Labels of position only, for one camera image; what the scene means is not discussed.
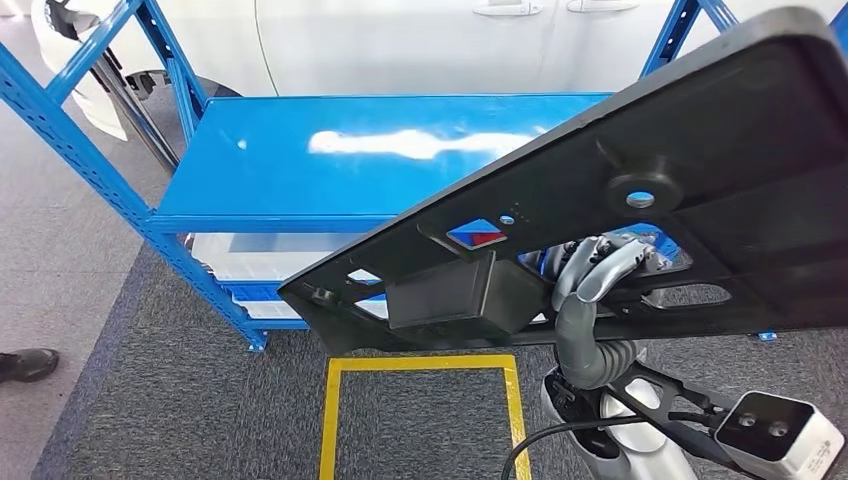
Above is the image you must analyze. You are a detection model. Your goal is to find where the white car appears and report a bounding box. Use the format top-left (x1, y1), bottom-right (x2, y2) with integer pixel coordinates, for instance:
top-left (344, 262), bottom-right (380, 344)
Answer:
top-left (29, 0), bottom-right (848, 144)

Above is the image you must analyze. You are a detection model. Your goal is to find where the black camera bracket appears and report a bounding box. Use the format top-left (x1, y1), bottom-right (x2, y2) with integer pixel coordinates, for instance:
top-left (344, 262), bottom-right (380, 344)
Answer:
top-left (606, 360), bottom-right (757, 475)

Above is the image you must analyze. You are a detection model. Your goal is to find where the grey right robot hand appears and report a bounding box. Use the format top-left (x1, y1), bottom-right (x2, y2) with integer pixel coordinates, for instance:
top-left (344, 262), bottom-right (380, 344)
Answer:
top-left (549, 233), bottom-right (658, 391)

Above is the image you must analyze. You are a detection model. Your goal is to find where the black plastic panel part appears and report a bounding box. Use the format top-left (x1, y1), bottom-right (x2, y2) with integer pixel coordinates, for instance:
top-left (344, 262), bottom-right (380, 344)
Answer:
top-left (276, 6), bottom-right (848, 356)

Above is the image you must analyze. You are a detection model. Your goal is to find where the blue plastic bin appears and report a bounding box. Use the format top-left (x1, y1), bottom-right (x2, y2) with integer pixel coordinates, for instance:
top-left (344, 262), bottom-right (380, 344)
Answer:
top-left (218, 281), bottom-right (313, 303)

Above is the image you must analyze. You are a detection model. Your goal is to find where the person's foot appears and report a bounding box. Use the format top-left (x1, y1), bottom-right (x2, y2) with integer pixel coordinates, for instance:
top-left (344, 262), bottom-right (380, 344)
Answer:
top-left (0, 348), bottom-right (61, 384)

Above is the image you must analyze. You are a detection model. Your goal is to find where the blue metal shelf rack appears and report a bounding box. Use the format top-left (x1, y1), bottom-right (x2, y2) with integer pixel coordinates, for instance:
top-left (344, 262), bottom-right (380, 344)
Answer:
top-left (0, 0), bottom-right (848, 352)

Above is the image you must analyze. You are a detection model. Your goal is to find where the black cable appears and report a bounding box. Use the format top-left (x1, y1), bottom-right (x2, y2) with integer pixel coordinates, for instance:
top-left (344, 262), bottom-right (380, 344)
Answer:
top-left (500, 411), bottom-right (727, 480)

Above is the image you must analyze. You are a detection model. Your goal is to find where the white plastic bin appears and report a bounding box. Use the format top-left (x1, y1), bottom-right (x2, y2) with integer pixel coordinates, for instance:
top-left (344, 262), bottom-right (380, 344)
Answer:
top-left (190, 231), bottom-right (372, 283)
top-left (231, 298), bottom-right (392, 322)

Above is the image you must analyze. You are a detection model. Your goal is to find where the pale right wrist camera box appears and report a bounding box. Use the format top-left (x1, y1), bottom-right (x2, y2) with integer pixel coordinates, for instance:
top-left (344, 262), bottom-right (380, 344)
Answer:
top-left (714, 390), bottom-right (847, 480)

